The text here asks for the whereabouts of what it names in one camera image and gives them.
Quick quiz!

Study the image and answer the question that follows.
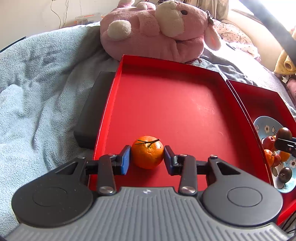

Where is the red tomato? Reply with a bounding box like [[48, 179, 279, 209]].
[[262, 136, 276, 152]]

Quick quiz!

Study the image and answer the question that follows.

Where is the large dark tomato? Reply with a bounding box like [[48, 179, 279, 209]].
[[275, 127, 292, 141]]

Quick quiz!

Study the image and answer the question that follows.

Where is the small yellow kumquat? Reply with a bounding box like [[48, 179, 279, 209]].
[[279, 151, 290, 162]]

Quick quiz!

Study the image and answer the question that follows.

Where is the orange mandarin with stem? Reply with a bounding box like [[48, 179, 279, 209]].
[[131, 136, 164, 170]]

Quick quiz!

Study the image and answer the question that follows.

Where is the blue floral plate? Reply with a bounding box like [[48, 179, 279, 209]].
[[253, 116, 295, 193]]

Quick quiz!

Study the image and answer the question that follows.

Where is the black box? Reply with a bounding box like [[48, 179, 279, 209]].
[[73, 71, 115, 150]]

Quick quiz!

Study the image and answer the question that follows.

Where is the large red tray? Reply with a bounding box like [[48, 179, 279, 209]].
[[93, 55, 272, 183]]

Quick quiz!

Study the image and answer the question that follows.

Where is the blue fleece blanket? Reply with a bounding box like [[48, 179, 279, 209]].
[[1, 26, 288, 240]]

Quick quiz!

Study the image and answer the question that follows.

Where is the polka dot pillow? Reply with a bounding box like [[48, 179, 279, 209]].
[[213, 20, 261, 62]]

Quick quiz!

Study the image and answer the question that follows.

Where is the pink plush bunny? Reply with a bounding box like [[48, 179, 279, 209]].
[[100, 1, 221, 63]]

